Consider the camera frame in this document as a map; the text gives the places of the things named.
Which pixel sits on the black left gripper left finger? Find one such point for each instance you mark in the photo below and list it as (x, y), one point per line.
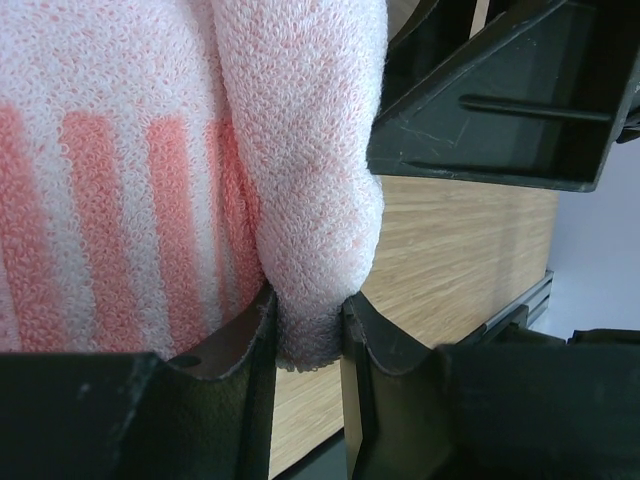
(205, 414)

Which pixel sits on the small pink cloth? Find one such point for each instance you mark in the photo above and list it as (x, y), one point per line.
(162, 160)

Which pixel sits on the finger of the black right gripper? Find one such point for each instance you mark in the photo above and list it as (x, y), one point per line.
(536, 98)
(431, 34)

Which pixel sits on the aluminium front rail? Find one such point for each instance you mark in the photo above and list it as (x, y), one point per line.
(520, 305)

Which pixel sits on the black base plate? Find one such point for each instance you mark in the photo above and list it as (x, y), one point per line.
(327, 461)

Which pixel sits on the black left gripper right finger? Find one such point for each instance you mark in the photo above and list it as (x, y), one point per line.
(503, 403)

